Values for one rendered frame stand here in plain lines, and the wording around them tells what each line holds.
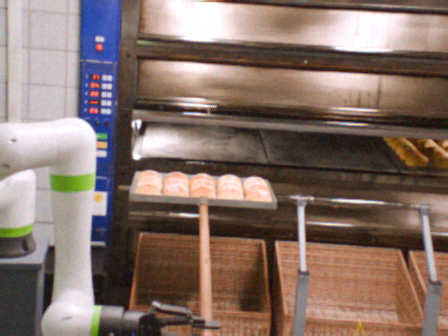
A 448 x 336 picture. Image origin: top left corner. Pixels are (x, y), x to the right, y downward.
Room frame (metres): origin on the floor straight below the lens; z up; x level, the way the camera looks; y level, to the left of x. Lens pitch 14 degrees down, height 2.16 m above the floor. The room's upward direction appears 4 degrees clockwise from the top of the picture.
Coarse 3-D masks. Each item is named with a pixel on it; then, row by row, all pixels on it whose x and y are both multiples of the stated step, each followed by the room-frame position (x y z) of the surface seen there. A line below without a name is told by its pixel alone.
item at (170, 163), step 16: (144, 160) 3.42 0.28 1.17; (160, 160) 3.42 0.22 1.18; (176, 160) 3.43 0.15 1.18; (192, 160) 3.45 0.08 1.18; (208, 160) 3.47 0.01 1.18; (288, 176) 3.44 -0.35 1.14; (304, 176) 3.44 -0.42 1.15; (320, 176) 3.44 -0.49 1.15; (336, 176) 3.45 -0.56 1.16; (352, 176) 3.45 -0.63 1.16; (368, 176) 3.45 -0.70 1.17; (384, 176) 3.46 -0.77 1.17; (400, 176) 3.46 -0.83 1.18; (416, 176) 3.47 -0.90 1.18; (432, 176) 3.49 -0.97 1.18
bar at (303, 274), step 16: (384, 208) 3.08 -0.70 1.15; (400, 208) 3.08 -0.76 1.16; (416, 208) 3.08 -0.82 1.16; (304, 240) 2.96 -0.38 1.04; (304, 256) 2.91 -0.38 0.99; (432, 256) 2.95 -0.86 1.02; (304, 272) 2.85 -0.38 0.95; (432, 272) 2.91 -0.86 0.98; (304, 288) 2.84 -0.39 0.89; (432, 288) 2.86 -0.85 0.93; (304, 304) 2.84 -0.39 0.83; (432, 304) 2.86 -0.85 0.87; (304, 320) 2.84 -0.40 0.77; (432, 320) 2.86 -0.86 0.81
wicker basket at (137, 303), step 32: (160, 256) 3.36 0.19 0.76; (192, 256) 3.37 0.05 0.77; (224, 256) 3.38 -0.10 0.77; (256, 256) 3.38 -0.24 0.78; (160, 288) 3.33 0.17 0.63; (192, 288) 3.33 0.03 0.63; (224, 288) 3.34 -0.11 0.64; (256, 288) 3.35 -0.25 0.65; (224, 320) 2.93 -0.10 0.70; (256, 320) 2.94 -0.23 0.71
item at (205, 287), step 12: (204, 204) 2.78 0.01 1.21; (204, 216) 2.66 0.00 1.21; (204, 228) 2.55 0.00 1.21; (204, 240) 2.44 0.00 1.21; (204, 252) 2.34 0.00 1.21; (204, 264) 2.25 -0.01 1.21; (204, 276) 2.17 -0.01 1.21; (204, 288) 2.09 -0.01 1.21; (204, 300) 2.02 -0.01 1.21; (204, 312) 1.95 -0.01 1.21
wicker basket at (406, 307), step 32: (288, 256) 3.39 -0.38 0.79; (320, 256) 3.40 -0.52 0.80; (352, 256) 3.41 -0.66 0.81; (384, 256) 3.42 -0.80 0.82; (288, 288) 3.36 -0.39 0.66; (320, 288) 3.36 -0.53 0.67; (352, 288) 3.38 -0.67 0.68; (384, 288) 3.38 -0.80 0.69; (288, 320) 2.94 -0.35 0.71; (320, 320) 2.95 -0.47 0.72; (352, 320) 2.95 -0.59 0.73; (384, 320) 3.29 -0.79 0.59; (416, 320) 3.09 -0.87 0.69
